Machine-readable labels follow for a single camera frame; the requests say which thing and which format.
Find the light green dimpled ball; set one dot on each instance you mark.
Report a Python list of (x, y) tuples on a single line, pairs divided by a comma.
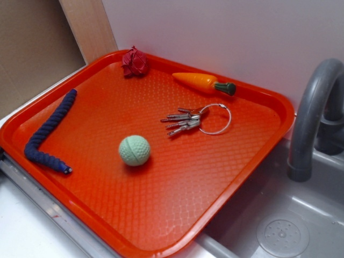
[(134, 150)]

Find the crumpled red paper ball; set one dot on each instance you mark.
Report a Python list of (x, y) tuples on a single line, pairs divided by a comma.
[(135, 63)]

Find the grey plastic faucet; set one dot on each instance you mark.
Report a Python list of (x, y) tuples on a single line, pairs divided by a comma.
[(319, 120)]

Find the orange toy carrot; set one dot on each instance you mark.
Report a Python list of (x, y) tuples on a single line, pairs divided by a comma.
[(205, 83)]

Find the light wooden board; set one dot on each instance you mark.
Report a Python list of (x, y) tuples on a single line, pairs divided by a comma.
[(91, 28)]

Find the silver keys bunch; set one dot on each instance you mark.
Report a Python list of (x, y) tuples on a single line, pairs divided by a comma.
[(185, 120)]

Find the grey plastic sink basin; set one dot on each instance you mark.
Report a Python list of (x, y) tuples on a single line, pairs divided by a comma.
[(318, 203)]

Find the round grey sink drain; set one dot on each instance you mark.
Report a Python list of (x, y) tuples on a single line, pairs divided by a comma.
[(282, 235)]

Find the orange plastic tray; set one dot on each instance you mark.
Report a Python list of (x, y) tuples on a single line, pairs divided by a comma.
[(68, 141)]

